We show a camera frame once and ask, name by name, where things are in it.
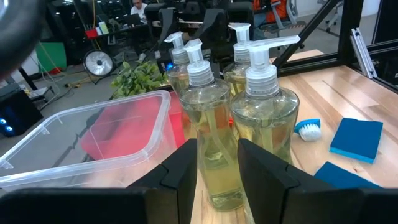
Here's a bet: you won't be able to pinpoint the artificial green plant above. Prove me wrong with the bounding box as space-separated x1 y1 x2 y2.
110 60 169 100

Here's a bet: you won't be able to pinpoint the black aluminium table frame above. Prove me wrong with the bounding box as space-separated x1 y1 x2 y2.
273 0 398 94

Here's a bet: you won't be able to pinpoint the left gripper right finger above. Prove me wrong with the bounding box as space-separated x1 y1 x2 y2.
238 139 398 224

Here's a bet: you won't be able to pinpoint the round floor fan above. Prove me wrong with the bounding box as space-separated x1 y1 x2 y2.
83 49 115 77

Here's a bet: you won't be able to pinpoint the blue rectangular sponge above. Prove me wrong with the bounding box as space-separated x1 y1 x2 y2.
329 117 384 164
313 161 382 190

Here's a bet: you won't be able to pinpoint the black computer tower blue lights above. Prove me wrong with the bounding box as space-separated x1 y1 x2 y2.
0 83 44 138

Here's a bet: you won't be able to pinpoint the person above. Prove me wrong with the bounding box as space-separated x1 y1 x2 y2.
129 0 149 20
253 0 289 23

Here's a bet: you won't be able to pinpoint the blue dish brush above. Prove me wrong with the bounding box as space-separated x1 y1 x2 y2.
294 118 323 142

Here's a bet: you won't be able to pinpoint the green board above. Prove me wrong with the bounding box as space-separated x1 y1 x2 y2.
35 42 68 75

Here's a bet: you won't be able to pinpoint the red plastic bin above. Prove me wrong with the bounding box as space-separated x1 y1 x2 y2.
80 91 188 161

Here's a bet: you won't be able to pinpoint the frosted plastic rimmed container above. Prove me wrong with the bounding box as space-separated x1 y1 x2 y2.
0 90 178 191

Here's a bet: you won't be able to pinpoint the black office chair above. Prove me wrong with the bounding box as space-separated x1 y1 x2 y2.
192 7 231 63
152 2 181 60

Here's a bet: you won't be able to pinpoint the silver aluminium extrusion piece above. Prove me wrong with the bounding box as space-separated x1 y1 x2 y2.
350 27 379 79

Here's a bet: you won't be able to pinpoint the clear pump soap bottle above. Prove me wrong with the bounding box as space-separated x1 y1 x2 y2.
230 35 302 166
179 38 246 212
223 22 252 97
164 30 191 96

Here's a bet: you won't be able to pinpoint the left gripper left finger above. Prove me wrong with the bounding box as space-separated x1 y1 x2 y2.
0 139 198 224

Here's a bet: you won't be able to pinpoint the grey office chair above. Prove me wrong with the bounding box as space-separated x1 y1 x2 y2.
267 0 307 34

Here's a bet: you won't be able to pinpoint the red box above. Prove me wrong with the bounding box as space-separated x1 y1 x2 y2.
85 28 100 40

